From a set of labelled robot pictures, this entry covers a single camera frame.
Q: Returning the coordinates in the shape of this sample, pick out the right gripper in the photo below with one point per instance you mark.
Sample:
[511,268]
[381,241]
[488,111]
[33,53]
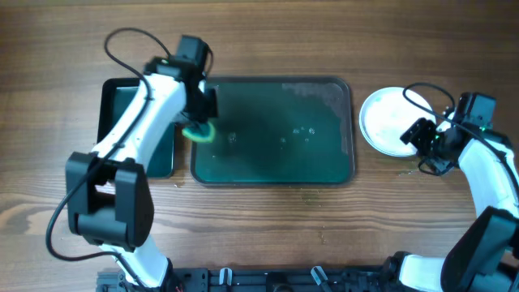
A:
[422,135]

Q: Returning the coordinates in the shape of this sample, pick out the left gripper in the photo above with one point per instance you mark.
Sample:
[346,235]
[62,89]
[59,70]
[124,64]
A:
[204,112]

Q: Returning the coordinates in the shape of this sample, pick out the green and yellow sponge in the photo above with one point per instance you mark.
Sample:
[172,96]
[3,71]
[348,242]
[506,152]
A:
[200,132]

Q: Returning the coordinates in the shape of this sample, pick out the white plate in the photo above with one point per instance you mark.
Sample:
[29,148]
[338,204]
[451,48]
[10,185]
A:
[385,116]

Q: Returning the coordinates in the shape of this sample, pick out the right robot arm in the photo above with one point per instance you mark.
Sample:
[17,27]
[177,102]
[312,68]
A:
[486,159]

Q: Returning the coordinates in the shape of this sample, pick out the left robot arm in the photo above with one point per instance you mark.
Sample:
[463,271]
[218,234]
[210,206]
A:
[108,200]

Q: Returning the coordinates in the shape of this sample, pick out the large dark green tray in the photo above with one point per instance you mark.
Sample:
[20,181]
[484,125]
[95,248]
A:
[278,130]

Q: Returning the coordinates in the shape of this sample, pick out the small black sponge tray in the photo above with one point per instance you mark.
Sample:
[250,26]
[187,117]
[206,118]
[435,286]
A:
[116,95]

